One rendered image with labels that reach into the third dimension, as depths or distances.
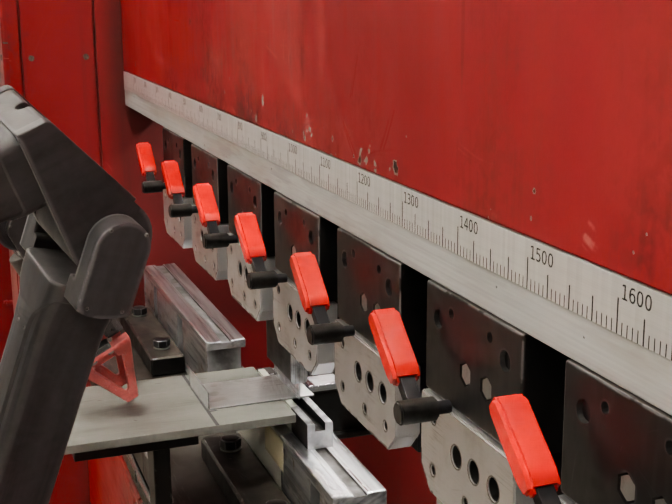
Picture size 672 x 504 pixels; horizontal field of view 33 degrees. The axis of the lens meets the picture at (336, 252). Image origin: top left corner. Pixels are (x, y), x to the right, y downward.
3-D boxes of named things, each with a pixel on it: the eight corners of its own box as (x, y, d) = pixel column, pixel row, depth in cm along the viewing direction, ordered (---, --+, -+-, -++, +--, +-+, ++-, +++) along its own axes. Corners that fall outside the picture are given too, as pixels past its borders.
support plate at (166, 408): (43, 399, 139) (43, 391, 138) (253, 373, 147) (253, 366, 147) (61, 455, 122) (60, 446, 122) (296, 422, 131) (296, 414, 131)
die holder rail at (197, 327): (145, 314, 215) (143, 265, 212) (176, 311, 217) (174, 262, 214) (208, 404, 169) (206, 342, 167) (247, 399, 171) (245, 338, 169)
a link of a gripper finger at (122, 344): (150, 369, 135) (108, 305, 131) (162, 388, 128) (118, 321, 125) (100, 402, 133) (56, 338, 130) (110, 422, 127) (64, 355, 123)
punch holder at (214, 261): (192, 258, 163) (188, 143, 159) (250, 253, 166) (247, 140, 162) (218, 284, 149) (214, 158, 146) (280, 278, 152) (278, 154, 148)
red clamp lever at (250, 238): (231, 210, 123) (251, 283, 118) (268, 207, 125) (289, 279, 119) (229, 220, 125) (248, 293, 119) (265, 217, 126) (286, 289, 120)
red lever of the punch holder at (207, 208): (190, 180, 142) (206, 242, 136) (222, 178, 143) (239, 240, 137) (188, 190, 143) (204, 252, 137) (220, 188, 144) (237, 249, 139)
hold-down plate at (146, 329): (120, 325, 208) (119, 309, 208) (149, 322, 210) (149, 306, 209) (151, 377, 181) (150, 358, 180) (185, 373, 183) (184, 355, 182)
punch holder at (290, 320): (273, 338, 127) (270, 191, 123) (345, 330, 129) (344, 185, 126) (317, 381, 113) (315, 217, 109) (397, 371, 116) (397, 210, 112)
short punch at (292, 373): (267, 373, 144) (265, 300, 141) (282, 371, 144) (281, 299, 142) (291, 400, 134) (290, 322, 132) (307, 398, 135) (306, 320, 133)
